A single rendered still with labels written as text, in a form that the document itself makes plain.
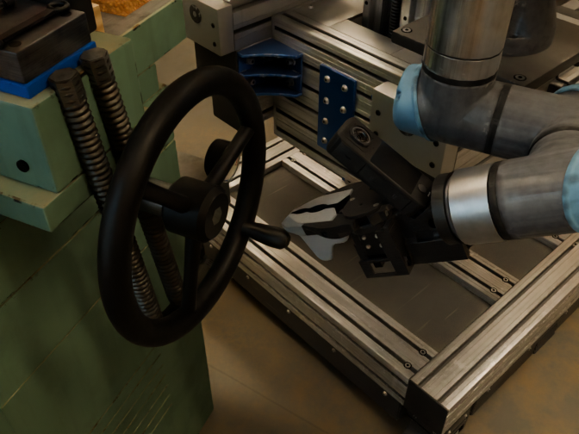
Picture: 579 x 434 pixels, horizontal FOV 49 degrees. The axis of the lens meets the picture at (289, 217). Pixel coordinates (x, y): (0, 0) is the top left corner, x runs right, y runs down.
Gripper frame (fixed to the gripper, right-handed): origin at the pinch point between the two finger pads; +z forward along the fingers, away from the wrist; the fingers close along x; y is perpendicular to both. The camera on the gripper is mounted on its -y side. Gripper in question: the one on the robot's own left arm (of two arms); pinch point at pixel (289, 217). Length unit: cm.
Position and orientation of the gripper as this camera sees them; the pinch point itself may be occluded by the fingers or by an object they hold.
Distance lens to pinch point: 73.6
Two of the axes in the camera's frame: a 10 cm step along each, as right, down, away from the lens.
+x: 4.4, -5.7, 6.9
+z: -7.9, 1.3, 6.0
